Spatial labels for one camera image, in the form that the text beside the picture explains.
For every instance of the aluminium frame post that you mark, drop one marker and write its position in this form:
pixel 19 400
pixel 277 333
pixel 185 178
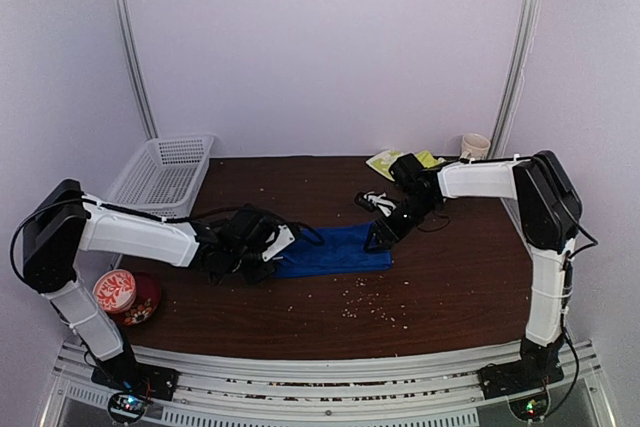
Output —
pixel 511 93
pixel 134 69

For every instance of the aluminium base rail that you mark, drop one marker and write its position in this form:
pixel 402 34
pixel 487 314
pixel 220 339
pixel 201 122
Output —
pixel 440 389

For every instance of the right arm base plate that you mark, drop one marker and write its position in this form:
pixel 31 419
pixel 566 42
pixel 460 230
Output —
pixel 511 378

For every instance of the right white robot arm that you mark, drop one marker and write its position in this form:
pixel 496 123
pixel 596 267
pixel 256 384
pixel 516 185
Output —
pixel 549 212

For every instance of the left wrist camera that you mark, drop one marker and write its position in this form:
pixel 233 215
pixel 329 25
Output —
pixel 284 236

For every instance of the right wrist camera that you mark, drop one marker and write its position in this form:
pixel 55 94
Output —
pixel 372 201

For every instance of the cream ceramic mug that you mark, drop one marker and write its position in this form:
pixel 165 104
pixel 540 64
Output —
pixel 474 146

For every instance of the right aluminium frame post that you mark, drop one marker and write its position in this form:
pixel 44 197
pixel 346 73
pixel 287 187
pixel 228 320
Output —
pixel 511 93

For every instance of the dark red floral bowl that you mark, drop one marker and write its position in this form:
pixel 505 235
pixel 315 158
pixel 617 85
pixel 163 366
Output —
pixel 147 299

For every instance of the white plastic basket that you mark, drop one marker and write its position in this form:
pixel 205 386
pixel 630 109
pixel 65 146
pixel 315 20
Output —
pixel 164 177

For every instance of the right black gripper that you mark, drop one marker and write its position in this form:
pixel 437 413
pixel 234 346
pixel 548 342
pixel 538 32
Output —
pixel 383 234

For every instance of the red white patterned bowl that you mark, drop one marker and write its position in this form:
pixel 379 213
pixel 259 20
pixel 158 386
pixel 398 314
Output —
pixel 115 291

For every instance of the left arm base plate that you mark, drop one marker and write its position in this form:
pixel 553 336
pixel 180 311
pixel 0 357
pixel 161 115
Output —
pixel 145 379

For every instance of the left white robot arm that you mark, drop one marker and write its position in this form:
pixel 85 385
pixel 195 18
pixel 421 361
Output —
pixel 43 248

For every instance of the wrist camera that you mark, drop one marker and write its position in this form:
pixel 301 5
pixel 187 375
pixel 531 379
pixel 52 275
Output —
pixel 372 201
pixel 284 236

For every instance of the blue towel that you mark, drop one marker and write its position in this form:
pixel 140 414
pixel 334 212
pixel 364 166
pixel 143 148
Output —
pixel 341 253

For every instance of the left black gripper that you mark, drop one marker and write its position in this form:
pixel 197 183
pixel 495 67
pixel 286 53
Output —
pixel 256 276

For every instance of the left aluminium frame post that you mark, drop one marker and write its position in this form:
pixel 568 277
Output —
pixel 134 69

